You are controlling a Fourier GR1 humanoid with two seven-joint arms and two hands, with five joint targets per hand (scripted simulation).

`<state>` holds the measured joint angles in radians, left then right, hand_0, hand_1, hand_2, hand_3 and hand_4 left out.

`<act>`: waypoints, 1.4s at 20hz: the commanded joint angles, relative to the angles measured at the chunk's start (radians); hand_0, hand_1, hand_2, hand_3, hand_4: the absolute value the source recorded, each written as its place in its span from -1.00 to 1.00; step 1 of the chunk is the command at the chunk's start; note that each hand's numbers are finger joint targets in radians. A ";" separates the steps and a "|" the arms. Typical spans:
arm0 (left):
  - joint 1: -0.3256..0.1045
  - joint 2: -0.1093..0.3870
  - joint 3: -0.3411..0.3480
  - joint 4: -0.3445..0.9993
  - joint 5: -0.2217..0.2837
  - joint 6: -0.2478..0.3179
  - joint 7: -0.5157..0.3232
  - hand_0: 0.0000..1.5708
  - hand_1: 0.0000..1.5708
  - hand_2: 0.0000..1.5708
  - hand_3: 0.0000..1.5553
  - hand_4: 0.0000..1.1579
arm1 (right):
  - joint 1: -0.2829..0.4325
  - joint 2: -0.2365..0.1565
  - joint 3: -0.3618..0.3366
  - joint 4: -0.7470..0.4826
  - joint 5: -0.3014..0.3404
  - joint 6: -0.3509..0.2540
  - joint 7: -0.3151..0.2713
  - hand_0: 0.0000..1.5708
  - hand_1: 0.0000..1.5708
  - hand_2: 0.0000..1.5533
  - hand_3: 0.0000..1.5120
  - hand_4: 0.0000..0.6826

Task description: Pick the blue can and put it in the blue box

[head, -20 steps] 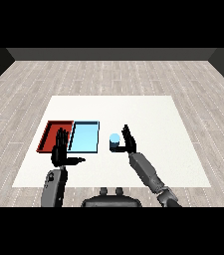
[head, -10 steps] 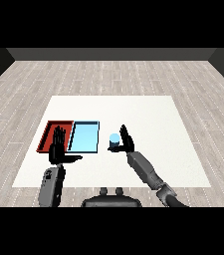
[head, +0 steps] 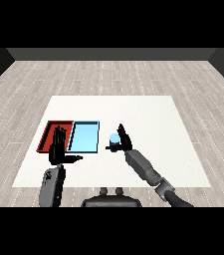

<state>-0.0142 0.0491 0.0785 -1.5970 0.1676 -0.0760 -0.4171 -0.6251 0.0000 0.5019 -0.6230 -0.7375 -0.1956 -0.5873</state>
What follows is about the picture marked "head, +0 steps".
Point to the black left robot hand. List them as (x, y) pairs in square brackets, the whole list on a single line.
[(57, 152)]

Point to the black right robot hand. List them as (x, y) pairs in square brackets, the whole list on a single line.
[(124, 140)]

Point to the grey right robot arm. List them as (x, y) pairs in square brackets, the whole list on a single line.
[(150, 176)]

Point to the small blue can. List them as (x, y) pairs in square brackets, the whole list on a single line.
[(114, 139)]

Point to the shallow red open box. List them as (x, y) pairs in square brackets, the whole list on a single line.
[(50, 136)]

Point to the shallow light blue open box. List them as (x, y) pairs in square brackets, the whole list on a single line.
[(84, 136)]

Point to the dark grey robot body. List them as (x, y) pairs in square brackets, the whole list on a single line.
[(111, 200)]

